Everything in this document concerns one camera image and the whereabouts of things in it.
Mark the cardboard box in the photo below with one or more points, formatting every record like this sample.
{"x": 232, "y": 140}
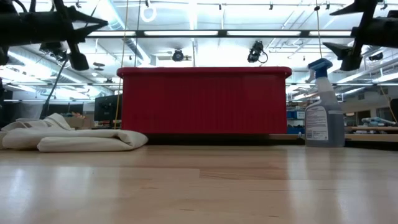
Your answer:
{"x": 77, "y": 122}

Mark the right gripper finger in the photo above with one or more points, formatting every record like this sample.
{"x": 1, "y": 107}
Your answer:
{"x": 348, "y": 56}
{"x": 357, "y": 7}

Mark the spray bottle with blue trigger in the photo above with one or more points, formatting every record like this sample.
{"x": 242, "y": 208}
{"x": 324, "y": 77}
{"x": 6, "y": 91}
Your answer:
{"x": 325, "y": 124}

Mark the round black ceiling fixture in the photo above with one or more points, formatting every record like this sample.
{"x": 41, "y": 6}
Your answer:
{"x": 178, "y": 56}

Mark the black hanging overhead camera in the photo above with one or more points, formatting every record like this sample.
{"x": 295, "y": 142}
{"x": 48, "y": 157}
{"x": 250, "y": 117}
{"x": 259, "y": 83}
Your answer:
{"x": 255, "y": 51}

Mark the white folded garment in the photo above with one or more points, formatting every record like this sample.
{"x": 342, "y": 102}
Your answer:
{"x": 77, "y": 140}

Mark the blue storage bin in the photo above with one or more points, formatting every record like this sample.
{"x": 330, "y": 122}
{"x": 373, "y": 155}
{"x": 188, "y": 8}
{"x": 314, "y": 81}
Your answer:
{"x": 295, "y": 115}
{"x": 295, "y": 130}

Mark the small black ceiling device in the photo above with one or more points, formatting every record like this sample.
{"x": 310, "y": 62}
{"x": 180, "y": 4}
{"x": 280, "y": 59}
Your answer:
{"x": 376, "y": 56}

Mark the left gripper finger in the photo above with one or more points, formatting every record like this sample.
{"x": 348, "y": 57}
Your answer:
{"x": 84, "y": 20}
{"x": 81, "y": 35}

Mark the red plastic bin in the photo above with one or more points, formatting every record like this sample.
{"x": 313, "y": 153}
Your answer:
{"x": 202, "y": 102}

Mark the black computer monitor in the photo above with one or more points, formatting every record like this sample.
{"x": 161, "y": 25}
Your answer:
{"x": 105, "y": 109}

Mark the teal grey device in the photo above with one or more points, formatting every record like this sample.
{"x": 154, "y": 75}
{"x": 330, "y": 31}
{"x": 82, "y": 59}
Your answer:
{"x": 377, "y": 120}

